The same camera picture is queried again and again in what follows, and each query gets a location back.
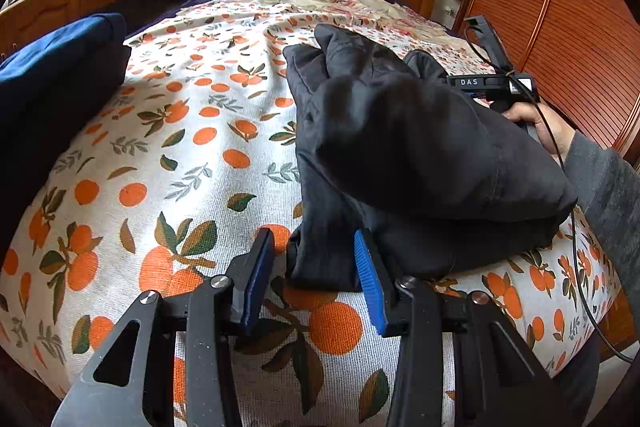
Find person's dark pants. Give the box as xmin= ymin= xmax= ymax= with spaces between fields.
xmin=547 ymin=332 xmax=608 ymax=427

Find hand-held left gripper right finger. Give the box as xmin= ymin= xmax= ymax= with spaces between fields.
xmin=354 ymin=229 xmax=573 ymax=427

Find black cable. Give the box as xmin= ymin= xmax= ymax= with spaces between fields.
xmin=462 ymin=27 xmax=636 ymax=364

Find orange fruit print bedsheet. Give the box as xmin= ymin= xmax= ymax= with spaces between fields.
xmin=0 ymin=2 xmax=623 ymax=427

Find long wooden desk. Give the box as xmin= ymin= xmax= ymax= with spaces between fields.
xmin=0 ymin=0 xmax=198 ymax=58

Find black jacket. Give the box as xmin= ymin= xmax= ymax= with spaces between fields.
xmin=282 ymin=23 xmax=581 ymax=293

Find person's right forearm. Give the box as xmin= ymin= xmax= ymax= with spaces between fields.
xmin=560 ymin=131 xmax=640 ymax=323

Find blue folded cloth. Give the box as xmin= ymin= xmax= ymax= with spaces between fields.
xmin=0 ymin=13 xmax=132 ymax=258

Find person's right hand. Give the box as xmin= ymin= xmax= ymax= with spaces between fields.
xmin=504 ymin=102 xmax=577 ymax=158

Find pink floral quilt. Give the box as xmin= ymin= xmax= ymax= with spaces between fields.
xmin=232 ymin=0 xmax=451 ymax=75

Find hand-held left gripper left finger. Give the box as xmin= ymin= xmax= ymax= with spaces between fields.
xmin=50 ymin=228 xmax=277 ymax=427

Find wooden louvered wardrobe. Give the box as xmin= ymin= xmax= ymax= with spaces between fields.
xmin=452 ymin=0 xmax=640 ymax=168

